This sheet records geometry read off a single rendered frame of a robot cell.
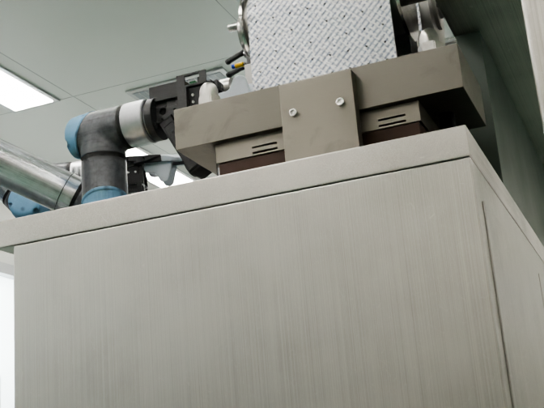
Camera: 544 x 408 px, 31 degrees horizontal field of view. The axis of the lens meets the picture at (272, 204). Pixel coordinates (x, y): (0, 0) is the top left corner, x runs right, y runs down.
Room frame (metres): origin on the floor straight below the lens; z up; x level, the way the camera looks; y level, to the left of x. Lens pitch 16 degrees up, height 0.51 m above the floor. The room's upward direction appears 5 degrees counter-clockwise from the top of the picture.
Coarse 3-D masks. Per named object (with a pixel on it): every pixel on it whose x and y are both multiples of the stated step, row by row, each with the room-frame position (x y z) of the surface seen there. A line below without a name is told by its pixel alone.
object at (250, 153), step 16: (368, 112) 1.18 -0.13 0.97; (384, 112) 1.17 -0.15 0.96; (400, 112) 1.16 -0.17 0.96; (416, 112) 1.16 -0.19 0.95; (368, 128) 1.18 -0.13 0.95; (384, 128) 1.17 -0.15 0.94; (400, 128) 1.17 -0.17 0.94; (416, 128) 1.16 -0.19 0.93; (432, 128) 1.22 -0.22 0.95; (224, 144) 1.25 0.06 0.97; (240, 144) 1.24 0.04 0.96; (256, 144) 1.23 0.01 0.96; (272, 144) 1.23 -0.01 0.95; (368, 144) 1.18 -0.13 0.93; (224, 160) 1.25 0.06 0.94; (240, 160) 1.25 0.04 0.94; (256, 160) 1.24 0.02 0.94; (272, 160) 1.23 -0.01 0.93
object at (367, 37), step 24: (336, 24) 1.38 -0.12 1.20; (360, 24) 1.37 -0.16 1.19; (384, 24) 1.36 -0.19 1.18; (264, 48) 1.43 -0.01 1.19; (288, 48) 1.41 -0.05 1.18; (312, 48) 1.40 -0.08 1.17; (336, 48) 1.38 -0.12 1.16; (360, 48) 1.37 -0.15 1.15; (384, 48) 1.36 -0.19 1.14; (264, 72) 1.43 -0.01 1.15; (288, 72) 1.41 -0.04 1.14; (312, 72) 1.40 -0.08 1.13
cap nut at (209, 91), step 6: (204, 84) 1.28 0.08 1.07; (210, 84) 1.27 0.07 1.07; (204, 90) 1.27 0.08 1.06; (210, 90) 1.27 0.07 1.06; (216, 90) 1.28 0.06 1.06; (204, 96) 1.27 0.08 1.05; (210, 96) 1.27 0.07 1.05; (216, 96) 1.27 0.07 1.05; (198, 102) 1.29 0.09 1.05; (204, 102) 1.27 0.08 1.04
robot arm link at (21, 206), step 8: (0, 192) 1.91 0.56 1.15; (8, 192) 1.91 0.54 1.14; (0, 200) 1.93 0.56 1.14; (8, 200) 1.89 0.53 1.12; (16, 200) 1.89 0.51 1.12; (24, 200) 1.89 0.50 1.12; (8, 208) 1.93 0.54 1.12; (16, 208) 1.89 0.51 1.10; (24, 208) 1.88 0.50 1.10; (32, 208) 1.88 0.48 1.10; (40, 208) 1.89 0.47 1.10; (48, 208) 1.92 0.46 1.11; (16, 216) 1.90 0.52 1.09
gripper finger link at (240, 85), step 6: (234, 78) 1.42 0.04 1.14; (240, 78) 1.42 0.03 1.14; (234, 84) 1.42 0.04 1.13; (240, 84) 1.42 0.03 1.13; (246, 84) 1.42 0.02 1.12; (228, 90) 1.43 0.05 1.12; (234, 90) 1.43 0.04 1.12; (240, 90) 1.42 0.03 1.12; (246, 90) 1.42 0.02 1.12; (222, 96) 1.43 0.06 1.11; (228, 96) 1.43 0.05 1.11
